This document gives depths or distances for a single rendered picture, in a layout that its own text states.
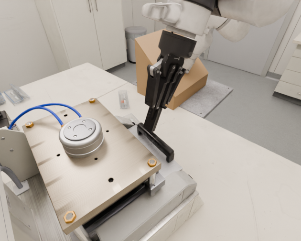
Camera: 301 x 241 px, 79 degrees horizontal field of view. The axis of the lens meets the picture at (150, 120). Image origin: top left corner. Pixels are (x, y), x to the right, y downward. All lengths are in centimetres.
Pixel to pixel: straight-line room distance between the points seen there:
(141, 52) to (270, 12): 74
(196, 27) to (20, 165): 53
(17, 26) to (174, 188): 268
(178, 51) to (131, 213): 34
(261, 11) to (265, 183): 62
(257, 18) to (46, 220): 61
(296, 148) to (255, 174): 148
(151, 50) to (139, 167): 81
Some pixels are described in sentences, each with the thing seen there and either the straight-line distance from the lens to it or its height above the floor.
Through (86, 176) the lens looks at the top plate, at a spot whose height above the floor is 111.
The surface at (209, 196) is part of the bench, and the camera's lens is 74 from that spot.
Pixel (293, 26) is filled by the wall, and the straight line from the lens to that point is 327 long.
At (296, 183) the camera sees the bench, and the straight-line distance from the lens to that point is 92.
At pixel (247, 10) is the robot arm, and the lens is 41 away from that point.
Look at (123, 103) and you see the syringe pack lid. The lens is 106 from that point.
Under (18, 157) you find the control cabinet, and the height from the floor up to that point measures 102.
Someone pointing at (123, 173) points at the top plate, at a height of 111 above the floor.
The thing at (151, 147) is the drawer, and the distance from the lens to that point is 55.
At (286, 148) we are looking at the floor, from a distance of 226.
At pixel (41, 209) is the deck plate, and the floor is 93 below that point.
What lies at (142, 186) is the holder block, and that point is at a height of 99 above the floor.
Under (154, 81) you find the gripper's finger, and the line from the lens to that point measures 39.
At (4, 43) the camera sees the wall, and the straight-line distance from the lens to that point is 286.
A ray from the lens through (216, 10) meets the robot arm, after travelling 47.
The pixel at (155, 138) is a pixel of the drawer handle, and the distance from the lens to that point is 52.
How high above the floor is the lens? 139
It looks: 41 degrees down
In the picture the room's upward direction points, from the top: straight up
